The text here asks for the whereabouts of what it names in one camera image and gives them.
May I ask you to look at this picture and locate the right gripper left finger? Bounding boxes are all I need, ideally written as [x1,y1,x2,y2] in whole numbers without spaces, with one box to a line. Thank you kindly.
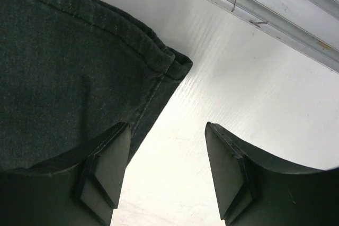
[1,122,131,225]

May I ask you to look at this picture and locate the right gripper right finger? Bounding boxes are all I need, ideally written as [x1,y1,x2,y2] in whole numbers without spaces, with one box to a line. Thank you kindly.
[205,122,338,225]

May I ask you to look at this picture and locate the black denim trousers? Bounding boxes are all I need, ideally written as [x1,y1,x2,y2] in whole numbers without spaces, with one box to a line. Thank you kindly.
[1,0,193,170]

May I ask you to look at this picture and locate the aluminium frame rail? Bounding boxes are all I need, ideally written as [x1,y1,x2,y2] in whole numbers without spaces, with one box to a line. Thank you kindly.
[209,0,338,71]

